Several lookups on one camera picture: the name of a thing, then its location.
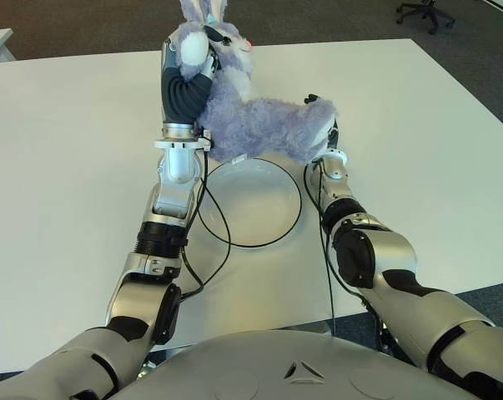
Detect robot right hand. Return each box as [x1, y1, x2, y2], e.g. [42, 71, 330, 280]
[304, 94, 340, 150]

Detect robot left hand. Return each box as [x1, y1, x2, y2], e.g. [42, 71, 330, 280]
[159, 25, 222, 125]

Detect purple plush bunny doll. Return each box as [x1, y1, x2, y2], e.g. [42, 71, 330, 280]
[174, 0, 339, 164]

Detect white plate black rim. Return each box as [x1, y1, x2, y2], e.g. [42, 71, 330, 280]
[197, 154, 303, 249]

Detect black office chair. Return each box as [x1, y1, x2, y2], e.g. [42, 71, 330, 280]
[395, 0, 459, 35]

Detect silver robot torso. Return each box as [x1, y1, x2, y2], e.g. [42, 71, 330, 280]
[108, 330, 502, 400]

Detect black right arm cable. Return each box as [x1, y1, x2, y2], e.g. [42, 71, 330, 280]
[304, 164, 338, 337]

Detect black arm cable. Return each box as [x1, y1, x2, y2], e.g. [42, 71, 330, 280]
[179, 153, 234, 301]
[304, 164, 338, 337]

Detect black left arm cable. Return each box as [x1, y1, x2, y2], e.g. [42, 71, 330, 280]
[179, 153, 234, 301]

